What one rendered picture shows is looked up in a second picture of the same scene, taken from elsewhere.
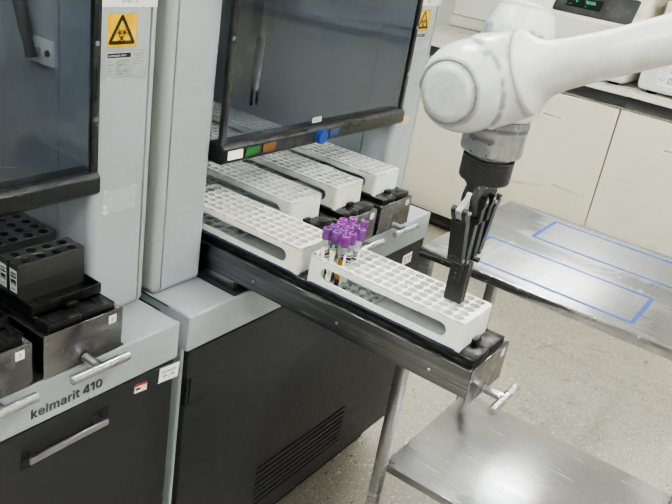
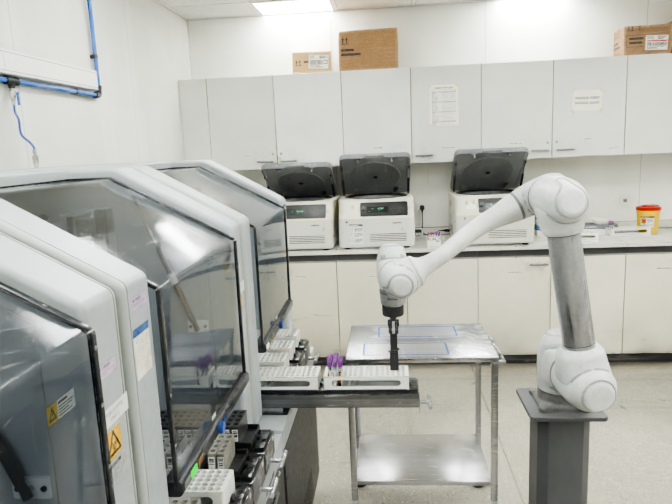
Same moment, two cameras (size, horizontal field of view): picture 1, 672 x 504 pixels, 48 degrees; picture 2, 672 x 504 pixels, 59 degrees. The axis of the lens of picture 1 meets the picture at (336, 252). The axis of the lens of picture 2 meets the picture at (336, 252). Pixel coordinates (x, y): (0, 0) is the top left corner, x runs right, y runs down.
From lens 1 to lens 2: 1.12 m
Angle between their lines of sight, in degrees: 29
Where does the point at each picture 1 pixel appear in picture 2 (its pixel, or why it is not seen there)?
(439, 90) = (398, 286)
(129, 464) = not seen: outside the picture
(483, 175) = (396, 312)
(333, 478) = not seen: outside the picture
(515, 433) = (396, 441)
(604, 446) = not seen: hidden behind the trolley
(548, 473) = (423, 450)
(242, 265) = (287, 397)
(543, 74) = (426, 269)
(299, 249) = (316, 377)
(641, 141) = (353, 275)
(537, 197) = (307, 325)
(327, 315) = (342, 401)
